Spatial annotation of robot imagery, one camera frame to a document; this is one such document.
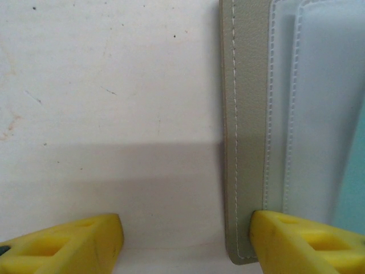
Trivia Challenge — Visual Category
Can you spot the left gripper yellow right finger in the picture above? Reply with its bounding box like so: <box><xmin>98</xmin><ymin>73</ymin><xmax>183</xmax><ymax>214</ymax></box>
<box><xmin>250</xmin><ymin>210</ymin><xmax>365</xmax><ymax>274</ymax></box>

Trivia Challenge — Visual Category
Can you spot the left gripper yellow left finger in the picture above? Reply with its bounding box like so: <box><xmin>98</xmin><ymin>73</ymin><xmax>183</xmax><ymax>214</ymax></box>
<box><xmin>0</xmin><ymin>213</ymin><xmax>124</xmax><ymax>274</ymax></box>

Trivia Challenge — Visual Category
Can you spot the grey leather card holder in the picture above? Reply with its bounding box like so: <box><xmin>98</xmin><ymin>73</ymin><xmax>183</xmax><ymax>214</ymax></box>
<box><xmin>218</xmin><ymin>0</ymin><xmax>365</xmax><ymax>266</ymax></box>

